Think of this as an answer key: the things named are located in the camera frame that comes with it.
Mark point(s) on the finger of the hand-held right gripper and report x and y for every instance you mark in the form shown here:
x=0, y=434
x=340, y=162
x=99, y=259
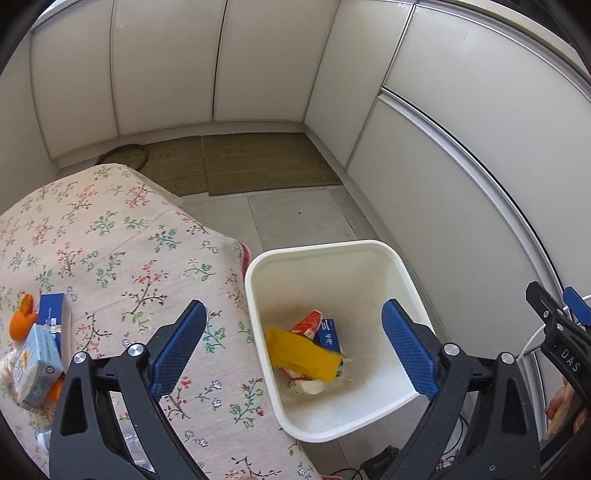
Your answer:
x=547, y=309
x=579, y=309

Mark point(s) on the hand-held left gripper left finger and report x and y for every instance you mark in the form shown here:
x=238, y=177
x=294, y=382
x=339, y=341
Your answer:
x=178, y=350

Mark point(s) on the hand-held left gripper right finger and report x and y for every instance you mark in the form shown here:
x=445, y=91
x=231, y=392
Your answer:
x=411, y=350

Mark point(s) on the small blue white box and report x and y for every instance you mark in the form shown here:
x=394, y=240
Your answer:
x=328, y=339

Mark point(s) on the white plastic bin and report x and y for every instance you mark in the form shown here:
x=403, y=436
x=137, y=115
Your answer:
x=351, y=272

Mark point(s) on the crushed clear plastic bottle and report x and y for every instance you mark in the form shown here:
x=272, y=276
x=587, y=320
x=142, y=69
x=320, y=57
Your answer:
x=134, y=443

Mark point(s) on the red food packet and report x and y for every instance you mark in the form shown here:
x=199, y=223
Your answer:
x=307, y=325

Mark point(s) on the yellow snack packet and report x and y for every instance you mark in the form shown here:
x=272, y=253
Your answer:
x=300, y=353

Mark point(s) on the blue cardboard box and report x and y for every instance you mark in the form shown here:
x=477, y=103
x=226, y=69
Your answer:
x=53, y=309

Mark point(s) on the light blue drink carton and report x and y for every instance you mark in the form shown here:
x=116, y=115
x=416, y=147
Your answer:
x=34, y=364

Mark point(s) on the orange peel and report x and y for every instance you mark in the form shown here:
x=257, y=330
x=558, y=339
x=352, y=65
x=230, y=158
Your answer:
x=21, y=325

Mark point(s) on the person's right hand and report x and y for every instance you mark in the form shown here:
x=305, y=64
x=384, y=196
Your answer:
x=563, y=408

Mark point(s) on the floral tablecloth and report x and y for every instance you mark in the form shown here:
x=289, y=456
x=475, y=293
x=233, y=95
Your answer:
x=115, y=258

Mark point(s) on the small woven floor mat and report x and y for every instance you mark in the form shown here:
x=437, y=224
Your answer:
x=175, y=161

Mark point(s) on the round woven mat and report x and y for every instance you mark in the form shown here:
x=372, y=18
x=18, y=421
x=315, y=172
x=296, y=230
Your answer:
x=121, y=154

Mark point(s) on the large woven floor mat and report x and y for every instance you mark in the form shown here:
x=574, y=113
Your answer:
x=272, y=161

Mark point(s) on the white kitchen base cabinet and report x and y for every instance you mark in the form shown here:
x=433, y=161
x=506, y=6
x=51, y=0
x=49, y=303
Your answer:
x=277, y=55

